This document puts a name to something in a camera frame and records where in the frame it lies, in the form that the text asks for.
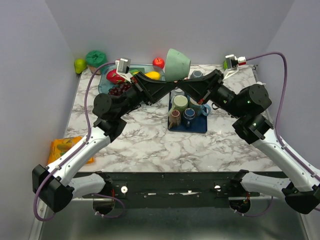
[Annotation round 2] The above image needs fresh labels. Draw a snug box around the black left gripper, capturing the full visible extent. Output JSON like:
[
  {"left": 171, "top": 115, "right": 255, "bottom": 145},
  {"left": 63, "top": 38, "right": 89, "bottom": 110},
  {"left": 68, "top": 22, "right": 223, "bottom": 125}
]
[{"left": 116, "top": 71, "right": 176, "bottom": 118}]

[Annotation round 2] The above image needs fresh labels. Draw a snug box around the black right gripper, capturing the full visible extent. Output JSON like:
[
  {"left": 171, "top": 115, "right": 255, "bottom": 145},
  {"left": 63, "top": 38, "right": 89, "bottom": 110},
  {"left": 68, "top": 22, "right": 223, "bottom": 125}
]
[{"left": 176, "top": 69, "right": 244, "bottom": 119}]

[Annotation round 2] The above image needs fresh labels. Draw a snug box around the teal green wide mug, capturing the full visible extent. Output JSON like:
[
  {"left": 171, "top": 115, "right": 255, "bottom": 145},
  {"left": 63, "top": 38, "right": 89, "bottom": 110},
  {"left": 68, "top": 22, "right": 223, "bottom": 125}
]
[{"left": 164, "top": 48, "right": 191, "bottom": 83}]

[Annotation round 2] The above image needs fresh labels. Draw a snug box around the light green mug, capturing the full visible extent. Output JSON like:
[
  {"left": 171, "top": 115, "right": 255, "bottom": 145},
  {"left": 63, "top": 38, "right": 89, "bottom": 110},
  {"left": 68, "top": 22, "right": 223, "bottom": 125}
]
[{"left": 167, "top": 95, "right": 189, "bottom": 116}]

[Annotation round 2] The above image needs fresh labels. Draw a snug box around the brown striped mug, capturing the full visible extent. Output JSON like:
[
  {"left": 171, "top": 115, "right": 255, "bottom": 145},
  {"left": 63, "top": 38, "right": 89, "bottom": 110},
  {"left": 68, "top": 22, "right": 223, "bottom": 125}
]
[{"left": 168, "top": 109, "right": 181, "bottom": 129}]

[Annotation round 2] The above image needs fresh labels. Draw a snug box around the dark blue small mug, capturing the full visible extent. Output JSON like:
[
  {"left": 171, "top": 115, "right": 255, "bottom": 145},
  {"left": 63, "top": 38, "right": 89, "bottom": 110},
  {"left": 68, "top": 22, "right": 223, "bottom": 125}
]
[{"left": 182, "top": 108, "right": 196, "bottom": 128}]

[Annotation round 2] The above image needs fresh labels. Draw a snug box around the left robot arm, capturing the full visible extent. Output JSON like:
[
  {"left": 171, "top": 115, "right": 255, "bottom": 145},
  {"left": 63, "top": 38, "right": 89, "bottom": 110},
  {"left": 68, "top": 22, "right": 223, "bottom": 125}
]
[{"left": 31, "top": 72, "right": 177, "bottom": 214}]

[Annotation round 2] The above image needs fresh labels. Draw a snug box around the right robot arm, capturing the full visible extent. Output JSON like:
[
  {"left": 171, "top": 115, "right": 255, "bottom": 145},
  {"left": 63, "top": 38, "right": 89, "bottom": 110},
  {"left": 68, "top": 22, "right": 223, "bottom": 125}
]
[{"left": 176, "top": 69, "right": 320, "bottom": 215}]

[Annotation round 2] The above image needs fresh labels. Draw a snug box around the dark grey faceted mug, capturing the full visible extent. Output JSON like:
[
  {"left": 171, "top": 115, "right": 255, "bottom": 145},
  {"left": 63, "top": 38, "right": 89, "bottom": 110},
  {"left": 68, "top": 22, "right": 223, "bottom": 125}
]
[{"left": 189, "top": 70, "right": 204, "bottom": 79}]

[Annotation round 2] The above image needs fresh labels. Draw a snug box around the large blue butterfly mug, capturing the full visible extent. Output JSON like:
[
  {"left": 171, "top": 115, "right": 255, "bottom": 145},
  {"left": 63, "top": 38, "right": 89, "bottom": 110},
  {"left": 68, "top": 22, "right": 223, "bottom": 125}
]
[{"left": 188, "top": 96, "right": 211, "bottom": 116}]

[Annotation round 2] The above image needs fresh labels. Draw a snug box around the pale grey-blue mug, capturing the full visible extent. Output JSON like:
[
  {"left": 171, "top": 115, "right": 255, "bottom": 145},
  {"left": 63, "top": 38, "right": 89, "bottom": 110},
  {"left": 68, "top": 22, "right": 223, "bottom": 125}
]
[{"left": 170, "top": 87, "right": 185, "bottom": 100}]

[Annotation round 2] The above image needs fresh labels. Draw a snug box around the yellow mango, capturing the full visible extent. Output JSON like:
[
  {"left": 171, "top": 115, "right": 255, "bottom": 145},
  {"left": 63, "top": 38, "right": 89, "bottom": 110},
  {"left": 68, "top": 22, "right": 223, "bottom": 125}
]
[{"left": 145, "top": 71, "right": 162, "bottom": 81}]

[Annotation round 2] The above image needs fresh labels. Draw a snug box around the red apple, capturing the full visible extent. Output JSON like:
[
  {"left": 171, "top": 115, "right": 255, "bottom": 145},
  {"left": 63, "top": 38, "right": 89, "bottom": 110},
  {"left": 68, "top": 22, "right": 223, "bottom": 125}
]
[{"left": 152, "top": 57, "right": 165, "bottom": 69}]

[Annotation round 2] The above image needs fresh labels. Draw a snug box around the purple grape bunch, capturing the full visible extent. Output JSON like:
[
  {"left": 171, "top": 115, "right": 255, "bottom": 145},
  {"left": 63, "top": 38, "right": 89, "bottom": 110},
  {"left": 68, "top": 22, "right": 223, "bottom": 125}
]
[{"left": 108, "top": 82, "right": 132, "bottom": 97}]

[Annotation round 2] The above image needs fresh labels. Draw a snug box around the red dragon fruit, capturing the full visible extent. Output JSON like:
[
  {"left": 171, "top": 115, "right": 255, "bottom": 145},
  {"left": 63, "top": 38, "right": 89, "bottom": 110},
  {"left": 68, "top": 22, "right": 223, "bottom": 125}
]
[{"left": 106, "top": 69, "right": 126, "bottom": 85}]

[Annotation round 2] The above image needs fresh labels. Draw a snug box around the dark blue tray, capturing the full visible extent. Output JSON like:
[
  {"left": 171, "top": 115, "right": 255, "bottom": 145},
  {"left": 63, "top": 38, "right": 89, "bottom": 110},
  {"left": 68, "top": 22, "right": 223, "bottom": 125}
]
[{"left": 167, "top": 93, "right": 208, "bottom": 134}]

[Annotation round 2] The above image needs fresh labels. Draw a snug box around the teal plastic fruit basket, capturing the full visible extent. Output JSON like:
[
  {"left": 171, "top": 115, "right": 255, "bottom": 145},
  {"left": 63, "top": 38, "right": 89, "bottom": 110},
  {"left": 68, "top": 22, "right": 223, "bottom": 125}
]
[{"left": 98, "top": 64, "right": 165, "bottom": 94}]

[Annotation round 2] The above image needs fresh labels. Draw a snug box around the green wrapped jar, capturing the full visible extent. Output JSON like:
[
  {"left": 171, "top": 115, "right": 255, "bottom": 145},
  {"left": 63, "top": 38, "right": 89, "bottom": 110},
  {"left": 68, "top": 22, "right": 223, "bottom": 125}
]
[{"left": 85, "top": 50, "right": 107, "bottom": 73}]

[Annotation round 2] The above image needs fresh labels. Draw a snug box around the green pear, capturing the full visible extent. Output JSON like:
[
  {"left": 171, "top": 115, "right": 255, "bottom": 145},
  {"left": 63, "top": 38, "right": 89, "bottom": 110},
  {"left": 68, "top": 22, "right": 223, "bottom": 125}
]
[{"left": 74, "top": 58, "right": 87, "bottom": 74}]

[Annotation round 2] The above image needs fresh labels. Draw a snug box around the orange snack bag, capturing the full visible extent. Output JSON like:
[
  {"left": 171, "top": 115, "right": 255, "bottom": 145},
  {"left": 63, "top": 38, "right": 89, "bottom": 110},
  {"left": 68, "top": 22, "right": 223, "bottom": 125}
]
[{"left": 47, "top": 136, "right": 82, "bottom": 164}]

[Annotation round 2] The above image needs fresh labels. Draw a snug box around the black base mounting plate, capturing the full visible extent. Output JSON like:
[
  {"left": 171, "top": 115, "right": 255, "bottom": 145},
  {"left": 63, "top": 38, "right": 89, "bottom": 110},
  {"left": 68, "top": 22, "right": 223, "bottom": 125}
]
[{"left": 84, "top": 172, "right": 261, "bottom": 212}]

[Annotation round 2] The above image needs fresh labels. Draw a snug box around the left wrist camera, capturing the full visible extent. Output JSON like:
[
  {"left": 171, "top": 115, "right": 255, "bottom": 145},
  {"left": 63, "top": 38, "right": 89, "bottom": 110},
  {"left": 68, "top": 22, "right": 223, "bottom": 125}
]
[{"left": 115, "top": 57, "right": 133, "bottom": 83}]

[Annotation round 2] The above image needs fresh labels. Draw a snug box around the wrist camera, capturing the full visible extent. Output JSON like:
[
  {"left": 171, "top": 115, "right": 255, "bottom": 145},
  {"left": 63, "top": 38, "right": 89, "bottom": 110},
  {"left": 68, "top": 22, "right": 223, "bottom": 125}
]
[
  {"left": 115, "top": 57, "right": 133, "bottom": 83},
  {"left": 223, "top": 54, "right": 247, "bottom": 80}
]

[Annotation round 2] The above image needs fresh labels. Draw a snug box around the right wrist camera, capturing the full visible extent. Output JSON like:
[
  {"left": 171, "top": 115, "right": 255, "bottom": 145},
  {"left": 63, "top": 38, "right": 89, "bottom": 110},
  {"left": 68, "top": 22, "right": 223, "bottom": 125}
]
[{"left": 223, "top": 54, "right": 247, "bottom": 80}]

